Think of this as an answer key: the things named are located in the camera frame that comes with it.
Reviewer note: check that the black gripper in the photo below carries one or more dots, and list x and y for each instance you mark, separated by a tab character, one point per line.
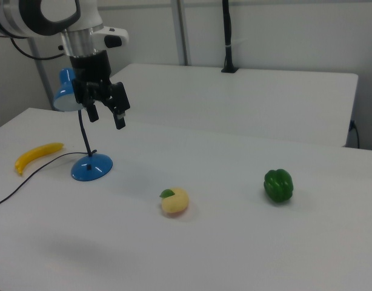
90	69

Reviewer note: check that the blue gooseneck desk lamp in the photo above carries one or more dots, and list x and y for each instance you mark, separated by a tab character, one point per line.
92	169

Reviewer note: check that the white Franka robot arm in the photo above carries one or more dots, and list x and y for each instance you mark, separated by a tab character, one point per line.
22	15

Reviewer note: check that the yellow plastic banana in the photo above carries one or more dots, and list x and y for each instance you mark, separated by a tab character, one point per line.
34	154

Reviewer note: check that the yellow toy peach with leaf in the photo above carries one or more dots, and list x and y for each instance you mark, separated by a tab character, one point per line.
175	202

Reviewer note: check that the black pole with table clamp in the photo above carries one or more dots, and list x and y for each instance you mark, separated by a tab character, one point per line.
228	36

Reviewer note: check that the green toy bell pepper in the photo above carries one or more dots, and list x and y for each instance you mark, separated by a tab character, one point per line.
278	186

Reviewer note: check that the grey metal frame post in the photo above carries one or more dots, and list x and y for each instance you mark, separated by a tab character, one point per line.
40	75
181	30

